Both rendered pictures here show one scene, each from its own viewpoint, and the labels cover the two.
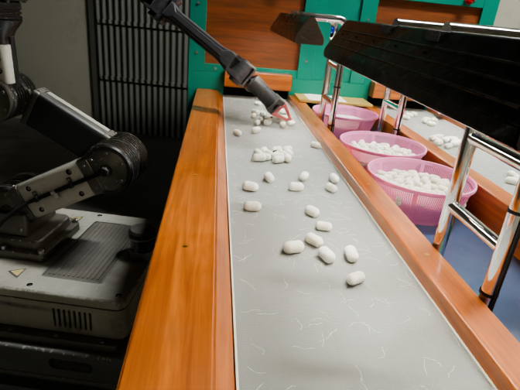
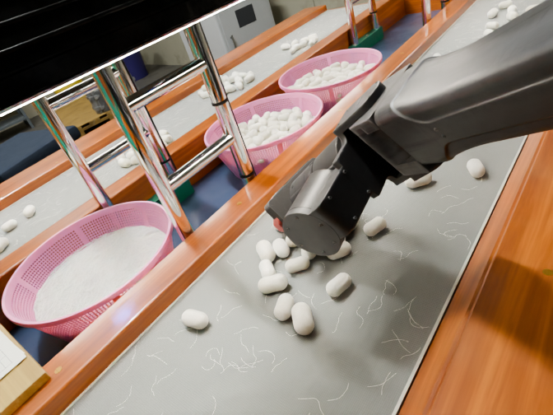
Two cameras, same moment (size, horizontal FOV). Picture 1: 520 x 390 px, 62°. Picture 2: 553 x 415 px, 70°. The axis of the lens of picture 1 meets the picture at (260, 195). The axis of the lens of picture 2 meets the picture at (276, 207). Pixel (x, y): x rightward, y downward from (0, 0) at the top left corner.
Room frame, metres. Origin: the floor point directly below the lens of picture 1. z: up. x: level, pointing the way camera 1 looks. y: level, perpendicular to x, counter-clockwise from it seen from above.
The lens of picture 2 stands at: (1.82, 0.29, 1.08)
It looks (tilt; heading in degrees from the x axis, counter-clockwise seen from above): 33 degrees down; 236
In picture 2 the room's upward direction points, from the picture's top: 19 degrees counter-clockwise
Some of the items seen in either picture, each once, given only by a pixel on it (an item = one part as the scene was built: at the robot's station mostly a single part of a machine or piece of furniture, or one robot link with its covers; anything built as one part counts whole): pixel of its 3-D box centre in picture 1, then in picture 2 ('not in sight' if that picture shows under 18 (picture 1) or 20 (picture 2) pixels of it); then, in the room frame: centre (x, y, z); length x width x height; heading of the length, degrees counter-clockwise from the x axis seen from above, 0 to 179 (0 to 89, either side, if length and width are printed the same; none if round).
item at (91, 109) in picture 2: not in sight; (91, 102); (0.48, -4.32, 0.19); 1.32 x 0.91 x 0.37; 88
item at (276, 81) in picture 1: (258, 80); not in sight; (1.99, 0.06, 0.83); 0.30 x 0.06 x 0.07; 97
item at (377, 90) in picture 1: (402, 91); not in sight; (2.07, -0.61, 0.83); 0.30 x 0.06 x 0.07; 97
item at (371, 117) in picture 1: (343, 122); (105, 273); (1.76, -0.31, 0.72); 0.27 x 0.27 x 0.10
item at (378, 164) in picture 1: (416, 191); (332, 85); (1.05, -0.40, 0.72); 0.27 x 0.27 x 0.10
